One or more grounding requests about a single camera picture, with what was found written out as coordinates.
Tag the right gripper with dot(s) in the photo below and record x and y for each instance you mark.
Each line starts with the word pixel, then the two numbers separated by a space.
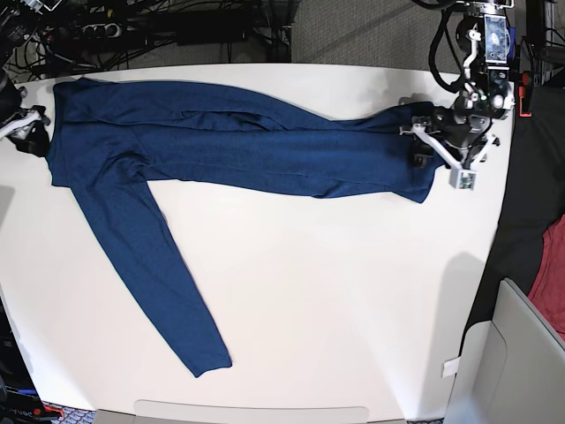
pixel 25 121

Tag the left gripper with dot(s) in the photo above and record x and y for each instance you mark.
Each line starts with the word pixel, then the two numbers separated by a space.
pixel 458 135

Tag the blue long-sleeve shirt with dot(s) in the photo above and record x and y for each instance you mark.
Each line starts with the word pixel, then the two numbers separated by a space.
pixel 111 139

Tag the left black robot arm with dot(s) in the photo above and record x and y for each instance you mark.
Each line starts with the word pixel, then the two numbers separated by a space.
pixel 479 39

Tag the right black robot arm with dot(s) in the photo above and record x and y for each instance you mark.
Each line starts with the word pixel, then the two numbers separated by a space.
pixel 20 20

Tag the dark grey cloth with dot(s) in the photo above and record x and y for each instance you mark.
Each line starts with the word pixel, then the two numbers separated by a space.
pixel 533 200

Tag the white power strip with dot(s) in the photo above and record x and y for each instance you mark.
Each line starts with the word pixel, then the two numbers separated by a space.
pixel 101 31

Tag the red black clamp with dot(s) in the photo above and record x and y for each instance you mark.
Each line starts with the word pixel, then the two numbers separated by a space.
pixel 524 94

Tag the red cloth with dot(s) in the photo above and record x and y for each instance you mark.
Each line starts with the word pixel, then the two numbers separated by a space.
pixel 548 291

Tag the grey plastic bin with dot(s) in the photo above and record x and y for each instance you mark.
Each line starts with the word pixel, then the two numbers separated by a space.
pixel 511 369

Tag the black box with label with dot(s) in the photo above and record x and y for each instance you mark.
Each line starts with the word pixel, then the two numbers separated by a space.
pixel 15 407

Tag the small red clamp bottom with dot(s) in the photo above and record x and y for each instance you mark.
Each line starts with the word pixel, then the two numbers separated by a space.
pixel 47 412

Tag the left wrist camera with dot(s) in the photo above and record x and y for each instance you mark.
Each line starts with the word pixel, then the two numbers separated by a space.
pixel 462 179

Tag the black aluminium frame post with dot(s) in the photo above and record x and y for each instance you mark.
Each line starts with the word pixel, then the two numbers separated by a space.
pixel 280 17

